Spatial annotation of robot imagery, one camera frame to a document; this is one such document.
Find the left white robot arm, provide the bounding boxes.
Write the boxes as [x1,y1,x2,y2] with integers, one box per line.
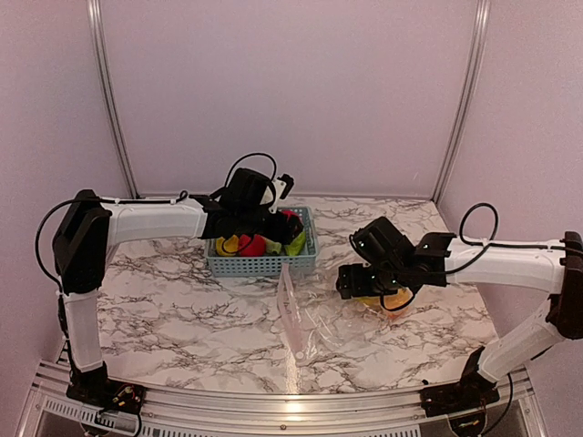
[40,168,302,405]

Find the light blue plastic basket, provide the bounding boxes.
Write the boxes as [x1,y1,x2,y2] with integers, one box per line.
[204,206,319,278]

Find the green fake pear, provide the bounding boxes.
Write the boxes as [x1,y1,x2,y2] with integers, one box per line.
[284,231,307,257]

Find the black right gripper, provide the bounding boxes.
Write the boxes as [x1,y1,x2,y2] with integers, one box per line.
[336,261,408,299]

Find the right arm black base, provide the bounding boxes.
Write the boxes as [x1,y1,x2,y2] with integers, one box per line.
[420,346,500,417]

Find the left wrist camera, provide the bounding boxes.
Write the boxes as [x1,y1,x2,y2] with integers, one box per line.
[260,174,294,214]

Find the aluminium frame post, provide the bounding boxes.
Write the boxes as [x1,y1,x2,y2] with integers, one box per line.
[432,0,491,205]
[87,0,139,198]

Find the right aluminium frame post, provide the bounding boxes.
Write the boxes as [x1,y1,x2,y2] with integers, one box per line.
[432,0,491,205]

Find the yellow fake banana bunch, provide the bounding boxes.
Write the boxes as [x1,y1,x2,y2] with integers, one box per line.
[357,297,381,308]

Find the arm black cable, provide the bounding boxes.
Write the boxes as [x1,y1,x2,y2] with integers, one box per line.
[377,202,500,313]
[213,152,278,201]

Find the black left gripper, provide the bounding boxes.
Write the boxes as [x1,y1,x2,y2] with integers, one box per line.
[237,205,303,243]

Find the orange fake peach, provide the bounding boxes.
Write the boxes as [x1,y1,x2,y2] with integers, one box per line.
[380,289,414,319]

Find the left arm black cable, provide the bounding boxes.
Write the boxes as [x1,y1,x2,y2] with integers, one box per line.
[213,152,278,201]

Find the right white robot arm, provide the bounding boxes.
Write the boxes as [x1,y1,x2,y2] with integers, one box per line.
[335,217,582,408]

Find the left aluminium frame post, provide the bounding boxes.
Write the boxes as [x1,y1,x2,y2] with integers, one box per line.
[87,0,139,198]

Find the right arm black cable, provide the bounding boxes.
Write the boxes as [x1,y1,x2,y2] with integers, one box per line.
[377,202,500,313]

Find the clear zip top bag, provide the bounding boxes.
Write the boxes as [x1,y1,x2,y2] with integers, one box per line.
[276,264,397,366]

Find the red fake apple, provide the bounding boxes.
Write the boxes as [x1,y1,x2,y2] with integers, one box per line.
[238,235,266,258]

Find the front aluminium table rail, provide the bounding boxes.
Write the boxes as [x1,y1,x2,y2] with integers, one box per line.
[31,359,538,437]

